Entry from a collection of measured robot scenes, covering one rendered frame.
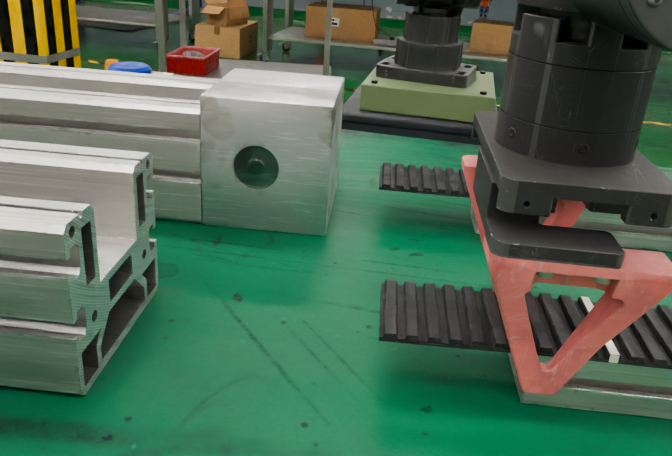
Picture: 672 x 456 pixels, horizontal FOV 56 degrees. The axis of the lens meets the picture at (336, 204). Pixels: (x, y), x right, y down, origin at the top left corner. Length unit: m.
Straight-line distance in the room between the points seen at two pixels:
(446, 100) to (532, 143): 0.53
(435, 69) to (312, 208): 0.42
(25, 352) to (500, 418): 0.21
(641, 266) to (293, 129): 0.25
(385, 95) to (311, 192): 0.37
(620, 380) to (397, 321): 0.10
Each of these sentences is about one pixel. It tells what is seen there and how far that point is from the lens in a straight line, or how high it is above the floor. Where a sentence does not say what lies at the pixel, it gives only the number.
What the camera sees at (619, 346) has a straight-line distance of 0.33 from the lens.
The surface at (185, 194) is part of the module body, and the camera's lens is 0.46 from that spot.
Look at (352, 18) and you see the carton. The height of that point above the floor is 0.39.
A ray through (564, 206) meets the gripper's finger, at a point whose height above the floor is 0.86.
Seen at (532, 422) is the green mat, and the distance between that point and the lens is 0.32.
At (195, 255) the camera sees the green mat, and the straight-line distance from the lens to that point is 0.43.
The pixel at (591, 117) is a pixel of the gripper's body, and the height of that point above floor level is 0.92.
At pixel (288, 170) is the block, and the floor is 0.83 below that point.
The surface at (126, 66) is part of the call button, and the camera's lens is 0.64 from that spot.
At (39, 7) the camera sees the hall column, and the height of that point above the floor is 0.56.
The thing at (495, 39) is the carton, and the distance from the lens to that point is 5.15.
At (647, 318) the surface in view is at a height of 0.81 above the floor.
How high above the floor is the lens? 0.98
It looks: 23 degrees down
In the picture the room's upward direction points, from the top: 4 degrees clockwise
